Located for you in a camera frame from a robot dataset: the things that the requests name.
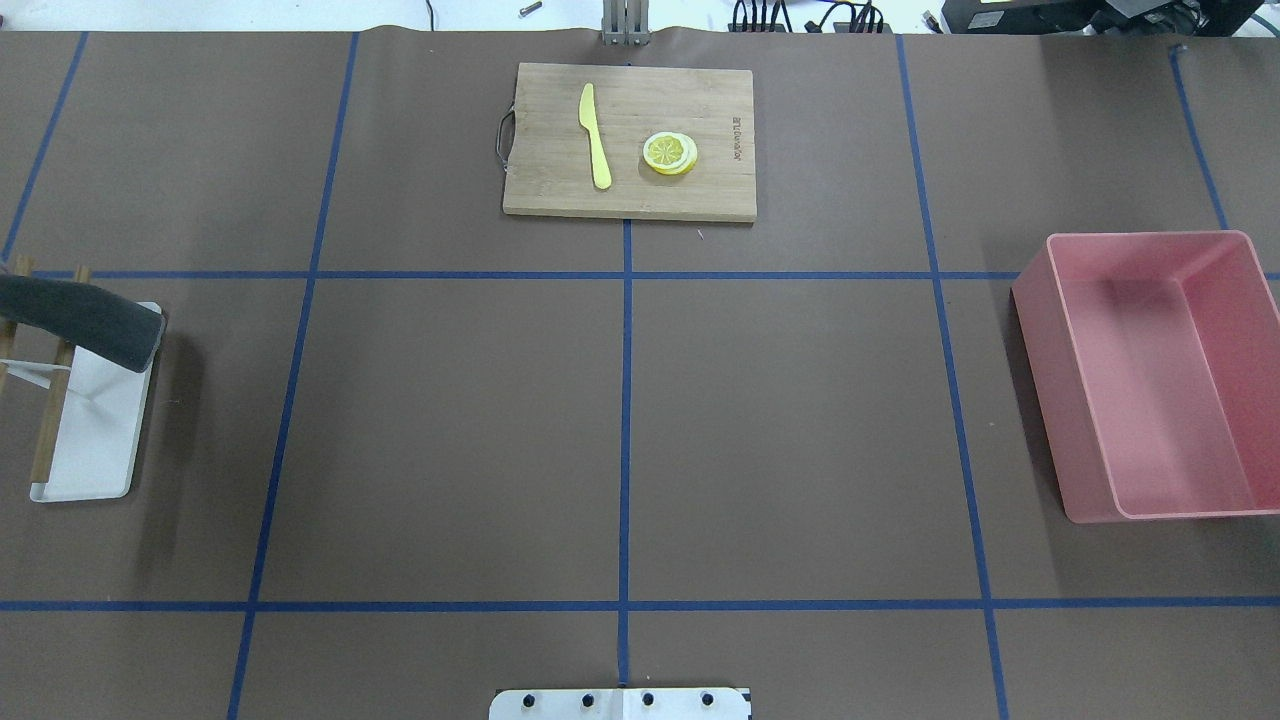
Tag pink plastic bin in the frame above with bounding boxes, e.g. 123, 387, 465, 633
1012, 231, 1279, 524

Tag wooden cutting board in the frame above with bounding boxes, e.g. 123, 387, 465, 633
502, 61, 758, 224

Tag aluminium frame post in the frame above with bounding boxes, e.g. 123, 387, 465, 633
600, 0, 652, 46

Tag yellow lemon slices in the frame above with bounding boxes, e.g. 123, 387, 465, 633
641, 131, 699, 176

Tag yellow plastic knife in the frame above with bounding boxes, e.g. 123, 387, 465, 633
577, 82, 613, 191

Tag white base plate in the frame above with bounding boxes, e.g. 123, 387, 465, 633
488, 687, 753, 719

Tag dark grey cloth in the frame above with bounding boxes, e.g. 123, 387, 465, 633
1, 274, 166, 373

